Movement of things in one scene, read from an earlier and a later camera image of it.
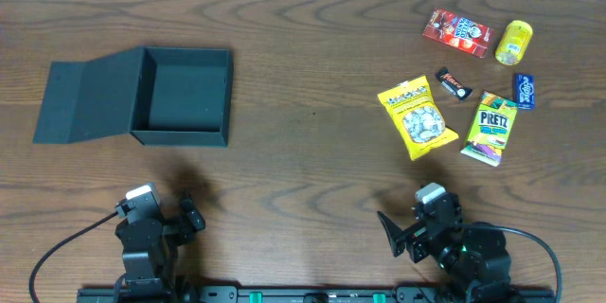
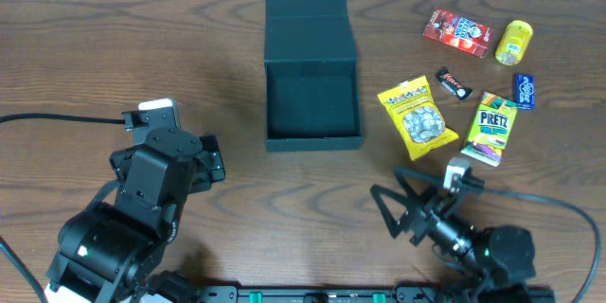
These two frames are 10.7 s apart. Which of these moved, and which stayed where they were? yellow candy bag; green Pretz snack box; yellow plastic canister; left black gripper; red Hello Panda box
Moved: left black gripper
Stayed: green Pretz snack box; yellow candy bag; yellow plastic canister; red Hello Panda box
